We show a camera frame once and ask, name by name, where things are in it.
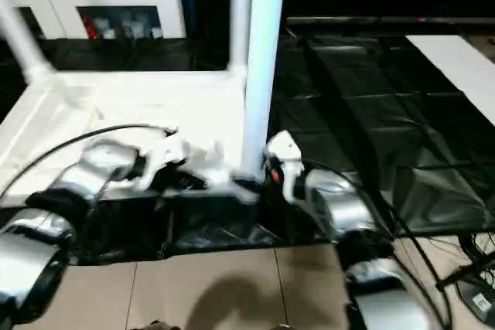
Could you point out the black plastic mat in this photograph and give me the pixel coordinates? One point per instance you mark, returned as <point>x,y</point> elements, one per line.
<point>367,133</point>

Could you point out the red item behind glass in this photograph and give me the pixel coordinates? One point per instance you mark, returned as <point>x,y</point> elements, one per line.
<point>89,28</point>

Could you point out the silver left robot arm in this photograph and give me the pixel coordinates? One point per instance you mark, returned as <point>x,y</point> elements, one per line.
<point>100,164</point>

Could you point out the white flat board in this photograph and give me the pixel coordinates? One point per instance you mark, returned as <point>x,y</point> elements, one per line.
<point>456,63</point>

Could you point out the dark left robot foot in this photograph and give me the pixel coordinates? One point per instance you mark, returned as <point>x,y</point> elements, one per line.
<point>158,325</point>

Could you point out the white plastic table leg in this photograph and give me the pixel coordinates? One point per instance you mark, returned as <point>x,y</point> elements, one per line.
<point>23,40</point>
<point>263,55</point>
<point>239,9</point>

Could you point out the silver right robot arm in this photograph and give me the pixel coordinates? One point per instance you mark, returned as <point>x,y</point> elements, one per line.
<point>344,202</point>

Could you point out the white plastic table top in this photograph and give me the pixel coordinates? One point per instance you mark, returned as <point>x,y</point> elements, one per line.
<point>154,94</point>

